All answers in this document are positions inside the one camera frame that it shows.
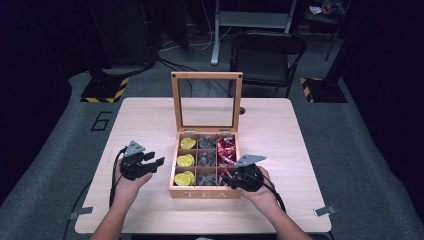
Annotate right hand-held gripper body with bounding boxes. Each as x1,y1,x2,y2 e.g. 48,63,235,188
231,153,268,193

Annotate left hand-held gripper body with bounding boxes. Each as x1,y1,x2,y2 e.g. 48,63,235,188
118,140,158,182

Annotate pile of red tea packets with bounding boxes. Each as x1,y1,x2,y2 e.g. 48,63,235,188
216,134,238,186

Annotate wooden tea box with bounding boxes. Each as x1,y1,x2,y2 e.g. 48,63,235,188
168,71,244,200

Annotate person's right hand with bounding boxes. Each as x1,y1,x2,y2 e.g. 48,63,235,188
236,165,279,210

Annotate person's left hand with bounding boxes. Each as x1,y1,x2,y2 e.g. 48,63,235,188
112,165,154,209

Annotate pile of yellow tea pods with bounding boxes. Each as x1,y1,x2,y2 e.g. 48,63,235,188
174,136,198,188

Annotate pile of dark tea packets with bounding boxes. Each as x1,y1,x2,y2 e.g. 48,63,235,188
197,134,218,187

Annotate grey tape strip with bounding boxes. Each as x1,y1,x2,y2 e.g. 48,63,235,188
313,205,337,217
68,206,95,221

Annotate black stand with striped base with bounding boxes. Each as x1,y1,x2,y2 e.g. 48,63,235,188
80,39,130,104
299,33,351,104

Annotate black folding chair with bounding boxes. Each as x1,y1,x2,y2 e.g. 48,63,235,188
227,30,308,99

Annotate black equipment cabinet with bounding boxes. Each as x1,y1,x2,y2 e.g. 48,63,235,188
87,0,160,68

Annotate cluttered dark shelf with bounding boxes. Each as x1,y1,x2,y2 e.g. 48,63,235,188
301,0,351,26

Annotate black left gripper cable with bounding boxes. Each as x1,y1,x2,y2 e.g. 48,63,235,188
108,147,130,210

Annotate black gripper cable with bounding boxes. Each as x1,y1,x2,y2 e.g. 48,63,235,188
108,147,130,210
246,171,288,215

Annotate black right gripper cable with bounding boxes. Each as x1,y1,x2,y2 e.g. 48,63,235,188
246,171,288,215

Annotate black floor cables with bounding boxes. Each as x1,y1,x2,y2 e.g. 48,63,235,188
156,56,231,99

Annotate white hanging cable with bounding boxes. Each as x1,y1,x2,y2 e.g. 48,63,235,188
188,0,234,52

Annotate white desk frame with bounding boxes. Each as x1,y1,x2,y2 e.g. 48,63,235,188
210,0,298,66

